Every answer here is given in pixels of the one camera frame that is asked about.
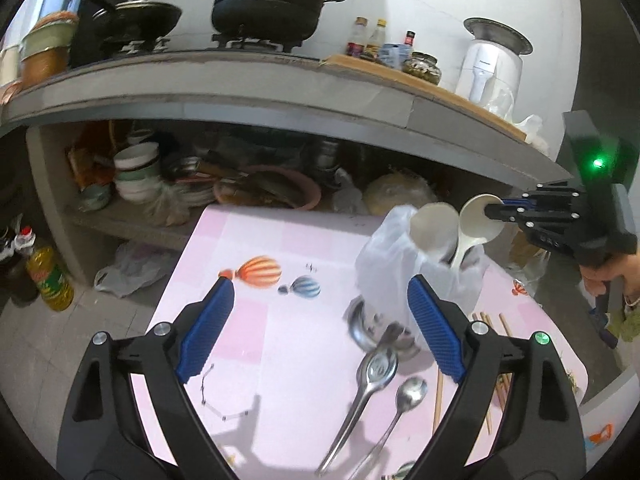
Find white ceramic spoon front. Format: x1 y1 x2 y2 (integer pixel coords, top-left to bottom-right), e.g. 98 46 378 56
450 194 504 271

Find white ceramic spoon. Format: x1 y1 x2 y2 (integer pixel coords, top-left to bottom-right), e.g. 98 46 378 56
450 194 504 271
409 202 459 263

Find wooden chopstick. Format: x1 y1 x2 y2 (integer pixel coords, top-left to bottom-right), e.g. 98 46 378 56
472 312 511 436
499 313 514 338

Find white ceramic spoon back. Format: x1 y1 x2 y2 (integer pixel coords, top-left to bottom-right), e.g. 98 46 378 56
409 202 459 263

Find small metal spoon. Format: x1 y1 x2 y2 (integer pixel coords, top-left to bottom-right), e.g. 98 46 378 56
348 376 428 480

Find large metal spoon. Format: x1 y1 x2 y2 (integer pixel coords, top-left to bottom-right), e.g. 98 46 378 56
314 323 402 477

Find wooden chopstick holder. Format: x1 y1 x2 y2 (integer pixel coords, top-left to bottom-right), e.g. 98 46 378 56
432 368 445 434

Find white kitchen appliance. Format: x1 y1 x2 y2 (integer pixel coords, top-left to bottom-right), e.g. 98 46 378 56
454 18 534 117

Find person's right hand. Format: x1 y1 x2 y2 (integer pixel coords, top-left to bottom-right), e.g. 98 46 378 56
579 254 640 306

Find clear plastic bag on counter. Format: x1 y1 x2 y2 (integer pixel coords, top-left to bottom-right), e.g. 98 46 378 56
514 115 544 145

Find yellow item in plastic bag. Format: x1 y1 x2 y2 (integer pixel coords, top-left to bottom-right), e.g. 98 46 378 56
362 172 438 217

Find white plastic bag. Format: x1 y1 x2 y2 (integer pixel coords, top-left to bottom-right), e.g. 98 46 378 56
355 202 489 350

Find metal utensil holder cup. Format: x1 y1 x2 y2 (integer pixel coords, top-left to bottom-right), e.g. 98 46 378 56
356 248 488 354

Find glass jar of pickles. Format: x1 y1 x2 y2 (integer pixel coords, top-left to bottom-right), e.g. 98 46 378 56
402 52 442 86

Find plastic bags on floor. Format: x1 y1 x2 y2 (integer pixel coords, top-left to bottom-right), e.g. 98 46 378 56
93 240 179 298

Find yellow cooking oil bottle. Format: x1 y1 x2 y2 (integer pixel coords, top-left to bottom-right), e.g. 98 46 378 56
14 226 74 312

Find wooden cutting board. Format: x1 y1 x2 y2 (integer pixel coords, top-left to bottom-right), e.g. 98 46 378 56
319 54 526 141

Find blue white packet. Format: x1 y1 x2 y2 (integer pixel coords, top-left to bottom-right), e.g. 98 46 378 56
378 44 412 70

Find yellow cap bottle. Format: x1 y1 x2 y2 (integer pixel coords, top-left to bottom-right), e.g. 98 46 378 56
361 18 387 61

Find brown sauce bottle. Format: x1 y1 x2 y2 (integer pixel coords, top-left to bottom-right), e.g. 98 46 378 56
345 16 368 58

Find pink plastic basin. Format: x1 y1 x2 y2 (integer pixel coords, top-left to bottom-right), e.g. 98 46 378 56
213 166 322 211

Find stack of white bowls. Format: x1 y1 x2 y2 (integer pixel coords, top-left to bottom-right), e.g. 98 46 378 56
113 142 162 204

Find grey concrete counter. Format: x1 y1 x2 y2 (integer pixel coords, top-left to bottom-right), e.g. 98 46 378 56
1 50 566 190

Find green brown ceramic pot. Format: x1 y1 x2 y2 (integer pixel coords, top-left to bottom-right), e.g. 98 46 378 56
20 11 79 88

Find black wok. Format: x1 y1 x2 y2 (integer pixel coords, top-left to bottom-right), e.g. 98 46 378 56
89 0 182 44

